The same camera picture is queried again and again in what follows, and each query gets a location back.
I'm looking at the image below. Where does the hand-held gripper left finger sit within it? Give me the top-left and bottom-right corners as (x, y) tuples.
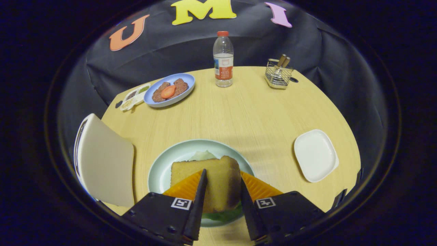
(121, 168), (208, 246)

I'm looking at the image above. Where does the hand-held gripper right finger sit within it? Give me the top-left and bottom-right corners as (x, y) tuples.
(240, 170), (325, 245)

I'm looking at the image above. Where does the green lettuce leaf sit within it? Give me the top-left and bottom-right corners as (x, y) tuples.
(189, 150), (243, 222)

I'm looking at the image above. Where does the toasted bread slice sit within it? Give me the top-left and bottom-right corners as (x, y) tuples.
(170, 155), (242, 214)

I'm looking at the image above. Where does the pale green round plate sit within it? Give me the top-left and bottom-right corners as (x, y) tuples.
(147, 139), (255, 228)

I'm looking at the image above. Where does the white square plate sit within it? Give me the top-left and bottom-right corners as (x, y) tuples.
(294, 129), (339, 183)

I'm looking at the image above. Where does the white toaster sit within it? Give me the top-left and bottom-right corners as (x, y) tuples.
(73, 113), (135, 208)

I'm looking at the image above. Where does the blue round plate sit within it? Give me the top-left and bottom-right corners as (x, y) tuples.
(143, 73), (196, 108)

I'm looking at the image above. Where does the red tomato slice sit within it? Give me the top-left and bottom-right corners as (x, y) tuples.
(160, 85), (177, 99)

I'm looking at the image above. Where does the white divided seasoning tray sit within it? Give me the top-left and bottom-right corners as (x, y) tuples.
(119, 83), (151, 111)

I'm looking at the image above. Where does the clear plastic water bottle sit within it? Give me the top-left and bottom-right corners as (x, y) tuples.
(213, 31), (235, 88)

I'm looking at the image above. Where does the black backdrop cloth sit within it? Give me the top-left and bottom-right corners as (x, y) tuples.
(58, 0), (390, 192)

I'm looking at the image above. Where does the metal wire utensil holder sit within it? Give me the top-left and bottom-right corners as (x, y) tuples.
(265, 58), (294, 90)

